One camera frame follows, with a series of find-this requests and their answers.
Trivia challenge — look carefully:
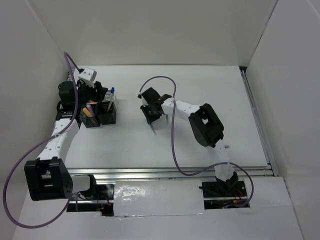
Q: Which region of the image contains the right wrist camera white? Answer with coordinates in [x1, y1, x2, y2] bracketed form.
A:
[137, 92, 148, 106]

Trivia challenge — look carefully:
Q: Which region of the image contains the purple cable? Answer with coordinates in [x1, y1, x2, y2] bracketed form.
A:
[139, 75, 255, 208]
[2, 51, 81, 229]

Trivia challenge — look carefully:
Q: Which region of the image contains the black container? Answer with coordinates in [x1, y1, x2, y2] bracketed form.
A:
[97, 101, 117, 125]
[79, 104, 101, 128]

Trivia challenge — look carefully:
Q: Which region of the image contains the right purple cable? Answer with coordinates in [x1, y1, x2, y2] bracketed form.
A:
[139, 75, 255, 208]

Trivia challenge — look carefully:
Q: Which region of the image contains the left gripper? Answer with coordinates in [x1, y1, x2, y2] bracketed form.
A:
[75, 81, 109, 108]

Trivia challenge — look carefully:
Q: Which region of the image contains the aluminium rail frame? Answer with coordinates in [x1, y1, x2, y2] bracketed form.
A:
[65, 65, 273, 180]

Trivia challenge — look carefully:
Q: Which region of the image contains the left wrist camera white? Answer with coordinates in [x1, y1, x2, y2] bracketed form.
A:
[78, 67, 97, 82]

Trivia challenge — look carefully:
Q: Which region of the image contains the light blue pen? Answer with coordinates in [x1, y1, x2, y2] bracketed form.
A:
[149, 123, 157, 136]

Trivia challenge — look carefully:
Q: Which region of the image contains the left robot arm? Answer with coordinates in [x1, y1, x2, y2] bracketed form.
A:
[24, 79, 108, 201]

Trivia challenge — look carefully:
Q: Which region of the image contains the black container front right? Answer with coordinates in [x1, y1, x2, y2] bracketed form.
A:
[97, 101, 117, 125]

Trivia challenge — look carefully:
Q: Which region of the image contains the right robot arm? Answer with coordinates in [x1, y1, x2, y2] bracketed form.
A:
[138, 87, 239, 196]

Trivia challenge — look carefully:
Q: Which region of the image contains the black container front left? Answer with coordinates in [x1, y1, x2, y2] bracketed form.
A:
[79, 104, 101, 128]

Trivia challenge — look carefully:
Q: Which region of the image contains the purple pink highlighter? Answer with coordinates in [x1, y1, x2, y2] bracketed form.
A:
[86, 104, 95, 117]

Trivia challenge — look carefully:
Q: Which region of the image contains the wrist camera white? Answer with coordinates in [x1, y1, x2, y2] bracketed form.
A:
[78, 67, 97, 82]
[137, 92, 148, 106]

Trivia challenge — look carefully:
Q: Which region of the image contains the white cover sheet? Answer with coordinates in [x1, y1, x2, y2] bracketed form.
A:
[113, 179, 205, 217]

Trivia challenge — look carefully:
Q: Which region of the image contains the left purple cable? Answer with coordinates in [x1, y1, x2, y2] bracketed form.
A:
[2, 51, 81, 229]

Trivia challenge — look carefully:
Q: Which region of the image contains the white container back right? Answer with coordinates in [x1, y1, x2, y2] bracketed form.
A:
[104, 88, 117, 102]

